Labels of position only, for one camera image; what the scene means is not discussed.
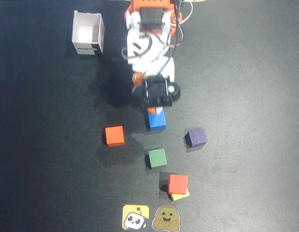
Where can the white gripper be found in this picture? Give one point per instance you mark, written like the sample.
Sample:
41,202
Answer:
156,90

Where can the red wooden cube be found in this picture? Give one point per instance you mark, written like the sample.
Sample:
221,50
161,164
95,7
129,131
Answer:
178,184

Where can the blue wooden cube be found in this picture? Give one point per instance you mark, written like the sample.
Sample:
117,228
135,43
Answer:
157,122

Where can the orange wooden cube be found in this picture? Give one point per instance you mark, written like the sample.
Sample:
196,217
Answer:
114,135

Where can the green wooden cube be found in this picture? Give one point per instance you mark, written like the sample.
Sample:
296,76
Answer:
157,157

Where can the purple wooden cube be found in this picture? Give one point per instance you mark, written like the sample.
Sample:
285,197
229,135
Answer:
197,137

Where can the yellow wooden cube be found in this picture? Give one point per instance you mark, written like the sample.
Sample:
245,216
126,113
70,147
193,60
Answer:
178,197

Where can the black table mat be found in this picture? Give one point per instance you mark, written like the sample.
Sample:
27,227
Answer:
236,96

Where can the white open cardboard box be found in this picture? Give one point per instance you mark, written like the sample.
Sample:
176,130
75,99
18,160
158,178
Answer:
87,31

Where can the yellow robot face sticker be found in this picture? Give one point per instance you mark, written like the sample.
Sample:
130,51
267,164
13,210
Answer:
134,217

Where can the hugging face emoji sticker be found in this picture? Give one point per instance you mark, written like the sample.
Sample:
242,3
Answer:
166,218

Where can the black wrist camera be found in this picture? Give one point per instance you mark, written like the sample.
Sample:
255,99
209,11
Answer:
159,90

